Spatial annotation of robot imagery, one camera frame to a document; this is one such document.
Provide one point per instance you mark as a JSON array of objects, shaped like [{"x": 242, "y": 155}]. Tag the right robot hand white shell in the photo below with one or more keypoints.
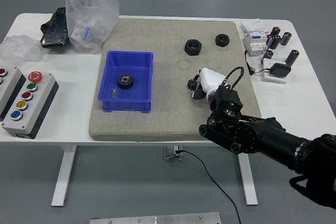
[{"x": 211, "y": 79}]

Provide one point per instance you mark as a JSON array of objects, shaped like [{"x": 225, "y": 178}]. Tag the large black gear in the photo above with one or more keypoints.
[{"x": 125, "y": 81}]

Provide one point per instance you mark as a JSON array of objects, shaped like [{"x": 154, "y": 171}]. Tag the large black hex nut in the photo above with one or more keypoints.
[{"x": 193, "y": 48}]

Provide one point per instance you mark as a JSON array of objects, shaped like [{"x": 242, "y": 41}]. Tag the small black hex nut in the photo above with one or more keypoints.
[{"x": 222, "y": 41}]

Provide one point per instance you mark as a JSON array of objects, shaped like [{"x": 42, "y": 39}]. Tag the blue plastic box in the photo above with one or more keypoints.
[{"x": 126, "y": 103}]

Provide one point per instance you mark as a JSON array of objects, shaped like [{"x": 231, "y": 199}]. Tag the grey control box red button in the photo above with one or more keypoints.
[{"x": 10, "y": 87}]

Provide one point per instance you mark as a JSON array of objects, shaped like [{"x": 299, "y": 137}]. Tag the grey five-button control box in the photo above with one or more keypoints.
[{"x": 15, "y": 127}]

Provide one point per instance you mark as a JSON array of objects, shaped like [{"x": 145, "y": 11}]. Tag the white circuit breaker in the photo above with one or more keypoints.
[{"x": 253, "y": 44}]

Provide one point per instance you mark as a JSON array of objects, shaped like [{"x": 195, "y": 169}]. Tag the grey-brown mat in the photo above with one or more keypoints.
[{"x": 170, "y": 119}]

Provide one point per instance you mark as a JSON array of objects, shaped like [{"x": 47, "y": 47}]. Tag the tall black cylinder capacitor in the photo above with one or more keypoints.
[{"x": 292, "y": 57}]

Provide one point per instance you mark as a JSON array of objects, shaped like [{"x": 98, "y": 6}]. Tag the small metal screw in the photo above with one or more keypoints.
[{"x": 113, "y": 93}]

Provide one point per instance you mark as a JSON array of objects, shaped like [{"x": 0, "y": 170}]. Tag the white table leg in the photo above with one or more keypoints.
[
  {"x": 249, "y": 182},
  {"x": 63, "y": 176}
]

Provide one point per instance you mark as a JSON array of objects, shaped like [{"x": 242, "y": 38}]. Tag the white plastic bag with boxes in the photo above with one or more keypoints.
[{"x": 89, "y": 24}]

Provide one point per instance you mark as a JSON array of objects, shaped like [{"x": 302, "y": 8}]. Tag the silver metal plate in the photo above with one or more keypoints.
[{"x": 155, "y": 219}]

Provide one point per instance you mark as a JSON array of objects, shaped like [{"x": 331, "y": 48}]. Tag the clear bubble wrap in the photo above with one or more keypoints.
[{"x": 18, "y": 49}]

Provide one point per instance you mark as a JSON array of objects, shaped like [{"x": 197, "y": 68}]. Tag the metal bracket under table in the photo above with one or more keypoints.
[{"x": 170, "y": 153}]

